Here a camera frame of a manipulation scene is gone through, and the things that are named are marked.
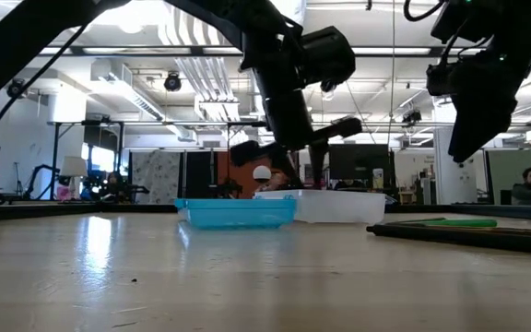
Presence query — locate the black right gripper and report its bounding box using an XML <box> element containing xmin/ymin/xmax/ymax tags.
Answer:
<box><xmin>448</xmin><ymin>27</ymin><xmax>531</xmax><ymax>163</ymax></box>

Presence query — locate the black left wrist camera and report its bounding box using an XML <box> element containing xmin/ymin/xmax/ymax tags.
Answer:
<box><xmin>300</xmin><ymin>25</ymin><xmax>357</xmax><ymax>91</ymax></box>

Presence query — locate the green marker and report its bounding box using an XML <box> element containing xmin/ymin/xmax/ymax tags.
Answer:
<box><xmin>387</xmin><ymin>218</ymin><xmax>499</xmax><ymax>229</ymax></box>

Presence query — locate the black computer monitor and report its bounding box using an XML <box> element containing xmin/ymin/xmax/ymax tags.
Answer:
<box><xmin>328</xmin><ymin>143</ymin><xmax>391</xmax><ymax>182</ymax></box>

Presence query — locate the clear plastic supply box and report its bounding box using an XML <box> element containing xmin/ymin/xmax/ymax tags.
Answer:
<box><xmin>253</xmin><ymin>189</ymin><xmax>387</xmax><ymax>226</ymax></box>

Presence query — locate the white round object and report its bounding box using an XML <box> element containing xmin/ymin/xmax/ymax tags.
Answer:
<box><xmin>252</xmin><ymin>165</ymin><xmax>273</xmax><ymax>182</ymax></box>

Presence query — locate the dark brown pen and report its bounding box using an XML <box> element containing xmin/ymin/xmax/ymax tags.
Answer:
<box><xmin>386</xmin><ymin>217</ymin><xmax>447</xmax><ymax>225</ymax></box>

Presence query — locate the black background rig frame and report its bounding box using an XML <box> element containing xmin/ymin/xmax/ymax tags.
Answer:
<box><xmin>47</xmin><ymin>119</ymin><xmax>269</xmax><ymax>201</ymax></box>

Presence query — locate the teal plastic pencil case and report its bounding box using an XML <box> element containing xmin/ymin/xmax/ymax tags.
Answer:
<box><xmin>174</xmin><ymin>197</ymin><xmax>298</xmax><ymax>230</ymax></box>

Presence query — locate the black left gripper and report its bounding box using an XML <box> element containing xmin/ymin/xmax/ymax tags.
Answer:
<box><xmin>230</xmin><ymin>89</ymin><xmax>363</xmax><ymax>190</ymax></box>

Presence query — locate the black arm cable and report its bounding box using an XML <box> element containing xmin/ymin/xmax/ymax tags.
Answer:
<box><xmin>0</xmin><ymin>18</ymin><xmax>97</xmax><ymax>151</ymax></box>

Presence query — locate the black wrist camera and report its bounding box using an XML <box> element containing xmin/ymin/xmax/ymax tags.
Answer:
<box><xmin>426</xmin><ymin>62</ymin><xmax>456</xmax><ymax>98</ymax></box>
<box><xmin>300</xmin><ymin>25</ymin><xmax>357</xmax><ymax>91</ymax></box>

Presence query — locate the white shade lamp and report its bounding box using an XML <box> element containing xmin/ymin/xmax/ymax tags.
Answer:
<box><xmin>59</xmin><ymin>155</ymin><xmax>89</xmax><ymax>200</ymax></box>

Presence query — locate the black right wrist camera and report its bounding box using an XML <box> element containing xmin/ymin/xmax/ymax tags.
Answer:
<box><xmin>426</xmin><ymin>62</ymin><xmax>456</xmax><ymax>98</ymax></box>

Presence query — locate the black ceiling spotlight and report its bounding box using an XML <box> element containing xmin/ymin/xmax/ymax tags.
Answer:
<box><xmin>402</xmin><ymin>107</ymin><xmax>423</xmax><ymax>126</ymax></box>
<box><xmin>6</xmin><ymin>77</ymin><xmax>27</xmax><ymax>100</ymax></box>
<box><xmin>163</xmin><ymin>70</ymin><xmax>183</xmax><ymax>93</ymax></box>

